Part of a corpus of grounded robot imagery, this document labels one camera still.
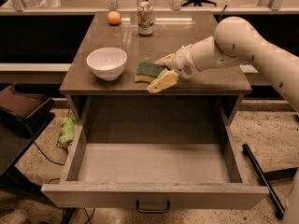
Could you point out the white shoe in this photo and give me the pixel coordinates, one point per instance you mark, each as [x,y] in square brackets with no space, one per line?
[15,217]

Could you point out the grey drawer cabinet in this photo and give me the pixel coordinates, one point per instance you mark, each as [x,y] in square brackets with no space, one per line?
[197,110]

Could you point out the green crumpled bag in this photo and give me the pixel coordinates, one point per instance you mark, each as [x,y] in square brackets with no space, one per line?
[67,130]

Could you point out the soda can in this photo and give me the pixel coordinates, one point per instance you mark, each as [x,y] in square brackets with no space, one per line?
[145,21]

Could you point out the green and yellow sponge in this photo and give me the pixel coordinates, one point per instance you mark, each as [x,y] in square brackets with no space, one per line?
[147,72]

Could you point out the dark brown side stand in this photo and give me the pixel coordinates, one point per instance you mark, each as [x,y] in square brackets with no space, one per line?
[23,117]

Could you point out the open grey drawer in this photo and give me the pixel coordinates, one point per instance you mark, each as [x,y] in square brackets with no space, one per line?
[188,175]

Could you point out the black floor bar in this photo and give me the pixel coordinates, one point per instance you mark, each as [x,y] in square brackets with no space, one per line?
[260,173]

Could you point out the white bowl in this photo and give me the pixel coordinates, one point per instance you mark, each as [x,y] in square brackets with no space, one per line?
[107,63]

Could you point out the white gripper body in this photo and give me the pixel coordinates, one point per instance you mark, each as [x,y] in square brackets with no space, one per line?
[183,62]

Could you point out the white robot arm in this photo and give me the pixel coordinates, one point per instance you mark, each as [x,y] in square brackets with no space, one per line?
[234,41]

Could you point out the orange ball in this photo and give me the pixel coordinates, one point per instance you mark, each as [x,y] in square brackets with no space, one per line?
[114,17]

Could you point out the black drawer handle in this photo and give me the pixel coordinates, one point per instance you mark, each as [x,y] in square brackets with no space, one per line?
[152,208]

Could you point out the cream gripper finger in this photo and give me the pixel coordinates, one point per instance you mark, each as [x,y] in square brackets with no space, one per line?
[165,61]
[165,80]

